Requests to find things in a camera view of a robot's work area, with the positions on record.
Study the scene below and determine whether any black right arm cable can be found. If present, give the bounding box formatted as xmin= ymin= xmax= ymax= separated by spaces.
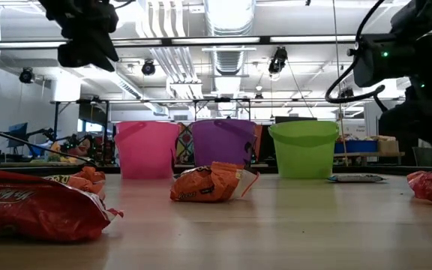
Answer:
xmin=324 ymin=0 xmax=386 ymax=105

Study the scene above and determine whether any blue white candy bar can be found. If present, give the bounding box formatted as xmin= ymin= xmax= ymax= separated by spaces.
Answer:
xmin=327 ymin=173 xmax=388 ymax=184

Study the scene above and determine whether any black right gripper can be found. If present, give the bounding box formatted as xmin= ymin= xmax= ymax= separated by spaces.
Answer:
xmin=377 ymin=85 xmax=432 ymax=169

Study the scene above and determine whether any orange panel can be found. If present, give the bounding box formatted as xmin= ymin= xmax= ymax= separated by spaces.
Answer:
xmin=252 ymin=124 xmax=264 ymax=161

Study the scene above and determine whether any white LED light bar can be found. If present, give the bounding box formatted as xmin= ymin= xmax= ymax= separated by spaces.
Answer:
xmin=112 ymin=38 xmax=163 ymax=47
xmin=270 ymin=34 xmax=356 ymax=43
xmin=0 ymin=40 xmax=64 ymax=49
xmin=169 ymin=36 xmax=261 ymax=45

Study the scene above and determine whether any pink plastic bucket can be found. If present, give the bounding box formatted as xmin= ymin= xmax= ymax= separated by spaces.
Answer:
xmin=113 ymin=120 xmax=182 ymax=180

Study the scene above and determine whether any black aluminium rig frame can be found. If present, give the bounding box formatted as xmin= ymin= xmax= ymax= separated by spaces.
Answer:
xmin=0 ymin=31 xmax=432 ymax=177

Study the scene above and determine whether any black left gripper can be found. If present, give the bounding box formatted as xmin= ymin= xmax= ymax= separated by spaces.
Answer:
xmin=45 ymin=0 xmax=121 ymax=73

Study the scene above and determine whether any gray workbench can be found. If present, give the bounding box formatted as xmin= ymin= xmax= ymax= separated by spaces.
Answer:
xmin=334 ymin=151 xmax=407 ymax=167

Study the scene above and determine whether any orange candy packet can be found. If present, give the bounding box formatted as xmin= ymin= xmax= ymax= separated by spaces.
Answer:
xmin=73 ymin=166 xmax=107 ymax=184
xmin=43 ymin=173 xmax=107 ymax=201
xmin=169 ymin=161 xmax=260 ymax=204

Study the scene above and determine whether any cardboard box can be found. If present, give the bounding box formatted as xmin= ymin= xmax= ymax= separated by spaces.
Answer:
xmin=376 ymin=139 xmax=400 ymax=154

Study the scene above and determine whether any gray office chair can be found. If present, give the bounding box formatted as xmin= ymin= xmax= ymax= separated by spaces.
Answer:
xmin=412 ymin=146 xmax=432 ymax=168

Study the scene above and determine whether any green plastic bucket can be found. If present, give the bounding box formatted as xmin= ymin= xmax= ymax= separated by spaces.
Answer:
xmin=268 ymin=119 xmax=340 ymax=179

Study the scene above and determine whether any white rectangular air duct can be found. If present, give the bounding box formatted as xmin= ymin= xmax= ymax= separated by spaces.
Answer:
xmin=109 ymin=70 xmax=170 ymax=116

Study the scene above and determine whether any colourful patterned panel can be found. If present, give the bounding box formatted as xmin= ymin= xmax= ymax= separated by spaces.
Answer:
xmin=175 ymin=122 xmax=195 ymax=165

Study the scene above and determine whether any black computer monitor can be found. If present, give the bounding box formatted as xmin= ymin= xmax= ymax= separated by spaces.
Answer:
xmin=7 ymin=121 xmax=29 ymax=149

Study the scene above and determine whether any silver ventilation duct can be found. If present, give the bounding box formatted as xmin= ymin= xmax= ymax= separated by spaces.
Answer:
xmin=202 ymin=0 xmax=257 ymax=119

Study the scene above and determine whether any purple plastic bucket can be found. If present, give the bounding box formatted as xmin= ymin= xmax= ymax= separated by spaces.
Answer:
xmin=189 ymin=118 xmax=257 ymax=170

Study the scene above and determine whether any blue storage bin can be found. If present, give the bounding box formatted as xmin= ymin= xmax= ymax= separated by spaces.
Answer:
xmin=334 ymin=139 xmax=379 ymax=154

